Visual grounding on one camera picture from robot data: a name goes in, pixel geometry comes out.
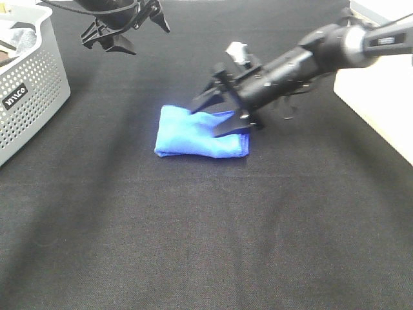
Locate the grey cloth in basket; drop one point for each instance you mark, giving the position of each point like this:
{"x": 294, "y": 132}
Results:
{"x": 17, "y": 41}

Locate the yellow and black cloth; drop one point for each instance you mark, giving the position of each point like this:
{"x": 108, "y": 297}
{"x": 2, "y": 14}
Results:
{"x": 6, "y": 53}

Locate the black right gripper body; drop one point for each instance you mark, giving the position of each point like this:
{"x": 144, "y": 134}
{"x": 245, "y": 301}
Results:
{"x": 257, "y": 87}

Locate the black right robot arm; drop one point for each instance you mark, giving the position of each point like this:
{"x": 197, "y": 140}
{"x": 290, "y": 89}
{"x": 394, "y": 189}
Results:
{"x": 349, "y": 43}

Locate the white plastic storage crate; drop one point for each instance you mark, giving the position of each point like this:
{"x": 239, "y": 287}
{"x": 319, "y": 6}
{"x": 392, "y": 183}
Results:
{"x": 382, "y": 96}

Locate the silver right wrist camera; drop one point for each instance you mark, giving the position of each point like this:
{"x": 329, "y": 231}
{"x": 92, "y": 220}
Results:
{"x": 238, "y": 53}

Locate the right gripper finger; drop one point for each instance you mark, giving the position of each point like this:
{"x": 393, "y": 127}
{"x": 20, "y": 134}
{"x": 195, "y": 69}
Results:
{"x": 239, "y": 123}
{"x": 212, "y": 95}

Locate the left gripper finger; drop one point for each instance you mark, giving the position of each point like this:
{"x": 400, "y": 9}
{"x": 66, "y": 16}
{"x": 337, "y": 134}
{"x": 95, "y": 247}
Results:
{"x": 120, "y": 43}
{"x": 156, "y": 15}

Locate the grey perforated plastic basket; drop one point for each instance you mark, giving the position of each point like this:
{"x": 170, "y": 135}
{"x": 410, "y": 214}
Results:
{"x": 33, "y": 86}

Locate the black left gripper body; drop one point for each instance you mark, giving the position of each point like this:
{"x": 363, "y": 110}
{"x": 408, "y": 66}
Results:
{"x": 113, "y": 18}

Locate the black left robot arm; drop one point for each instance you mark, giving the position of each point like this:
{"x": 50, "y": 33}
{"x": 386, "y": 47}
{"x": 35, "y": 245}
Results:
{"x": 113, "y": 18}

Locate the blue microfiber towel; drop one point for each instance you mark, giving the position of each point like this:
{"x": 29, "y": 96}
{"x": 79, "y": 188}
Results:
{"x": 180, "y": 133}

